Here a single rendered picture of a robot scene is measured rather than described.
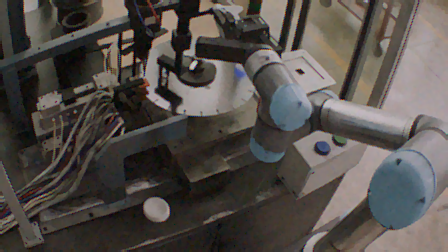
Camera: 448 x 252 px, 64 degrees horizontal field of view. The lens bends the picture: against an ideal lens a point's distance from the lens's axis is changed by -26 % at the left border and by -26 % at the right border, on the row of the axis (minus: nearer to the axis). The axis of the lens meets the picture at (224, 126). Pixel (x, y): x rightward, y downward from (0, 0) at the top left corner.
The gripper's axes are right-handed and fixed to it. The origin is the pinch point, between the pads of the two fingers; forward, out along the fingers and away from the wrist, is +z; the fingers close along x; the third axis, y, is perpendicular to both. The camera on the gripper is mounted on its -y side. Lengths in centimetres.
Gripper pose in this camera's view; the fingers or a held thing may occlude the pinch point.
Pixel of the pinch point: (214, 11)
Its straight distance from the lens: 105.0
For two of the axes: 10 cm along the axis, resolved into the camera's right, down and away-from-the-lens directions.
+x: 0.0, -6.4, -7.7
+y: 9.3, -2.8, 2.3
